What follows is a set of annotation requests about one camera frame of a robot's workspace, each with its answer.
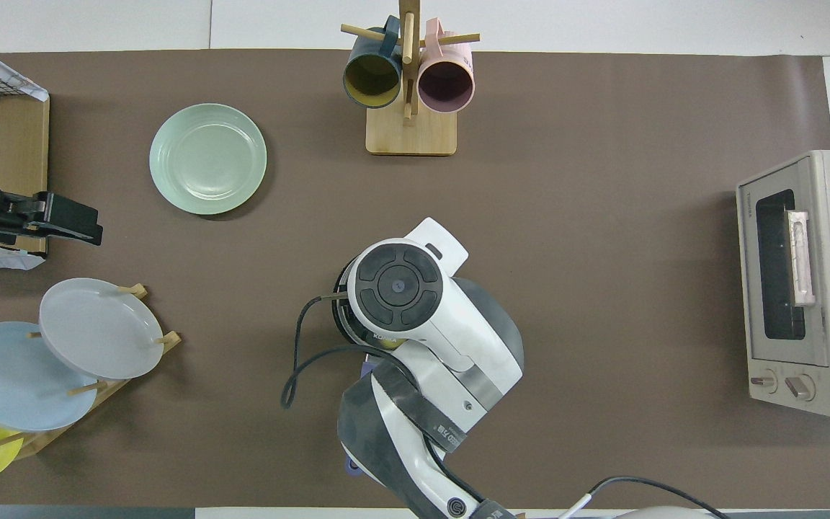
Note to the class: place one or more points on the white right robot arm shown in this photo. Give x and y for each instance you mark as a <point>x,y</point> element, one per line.
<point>400,288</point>

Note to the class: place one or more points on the grey plate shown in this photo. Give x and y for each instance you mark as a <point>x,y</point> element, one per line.
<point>98,331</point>

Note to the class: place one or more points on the pale green plate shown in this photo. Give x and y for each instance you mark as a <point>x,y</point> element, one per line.
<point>207,158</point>

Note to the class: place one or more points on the wooden plate rack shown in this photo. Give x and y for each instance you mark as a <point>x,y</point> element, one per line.
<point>168,339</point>

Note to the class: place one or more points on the light blue plate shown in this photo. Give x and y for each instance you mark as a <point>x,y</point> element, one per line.
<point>19,382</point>

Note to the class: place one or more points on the white printed cloth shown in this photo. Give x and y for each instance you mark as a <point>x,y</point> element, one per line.
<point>11,78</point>

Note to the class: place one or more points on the dark teal mug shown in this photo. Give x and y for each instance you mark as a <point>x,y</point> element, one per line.
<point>372,76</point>

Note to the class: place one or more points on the wooden mug rack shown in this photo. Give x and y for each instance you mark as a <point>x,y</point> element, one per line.
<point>411,137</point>

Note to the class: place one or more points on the dark blue saucepan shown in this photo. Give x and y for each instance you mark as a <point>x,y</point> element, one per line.
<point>351,467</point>

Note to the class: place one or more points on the pink ribbed mug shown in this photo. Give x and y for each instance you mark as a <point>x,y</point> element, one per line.
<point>446,86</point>

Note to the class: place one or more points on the brown table mat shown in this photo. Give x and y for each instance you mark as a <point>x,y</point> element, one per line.
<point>602,252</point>

